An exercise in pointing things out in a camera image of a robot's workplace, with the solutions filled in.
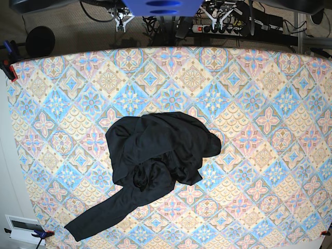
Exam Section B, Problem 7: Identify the black long-sleeve t-shirt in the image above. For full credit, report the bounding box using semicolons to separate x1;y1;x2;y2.
66;112;222;241

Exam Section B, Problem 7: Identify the white power strip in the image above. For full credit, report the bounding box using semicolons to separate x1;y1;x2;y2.
191;24;242;36

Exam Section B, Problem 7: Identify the patterned tile tablecloth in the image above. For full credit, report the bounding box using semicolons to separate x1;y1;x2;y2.
5;47;331;248

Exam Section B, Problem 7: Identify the black round stool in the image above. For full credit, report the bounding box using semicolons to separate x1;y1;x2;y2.
25;26;55;58

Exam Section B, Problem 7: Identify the lower left table clamp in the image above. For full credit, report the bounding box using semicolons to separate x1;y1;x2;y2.
4;228;54;248

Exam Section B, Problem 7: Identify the table clamp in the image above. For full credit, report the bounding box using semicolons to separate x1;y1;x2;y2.
1;40;18;82
320;231;331;236
4;228;54;248

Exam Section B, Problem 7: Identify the upper left table clamp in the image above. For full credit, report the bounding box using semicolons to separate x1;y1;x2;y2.
1;40;18;82

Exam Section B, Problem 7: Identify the lower right table clamp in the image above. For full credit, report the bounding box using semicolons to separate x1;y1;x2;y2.
320;231;331;236

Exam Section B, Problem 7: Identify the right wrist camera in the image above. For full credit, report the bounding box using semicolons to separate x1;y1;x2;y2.
116;24;126;33

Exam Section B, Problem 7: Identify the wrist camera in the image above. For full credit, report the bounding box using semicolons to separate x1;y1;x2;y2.
116;24;126;33
214;23;223;30

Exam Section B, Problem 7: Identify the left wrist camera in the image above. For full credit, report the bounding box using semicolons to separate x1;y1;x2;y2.
214;23;223;30

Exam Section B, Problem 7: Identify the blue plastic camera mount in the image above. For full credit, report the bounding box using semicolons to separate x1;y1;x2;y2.
123;0;203;17

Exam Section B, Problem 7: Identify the white wall outlet box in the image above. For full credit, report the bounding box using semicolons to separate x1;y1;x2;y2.
5;214;42;245

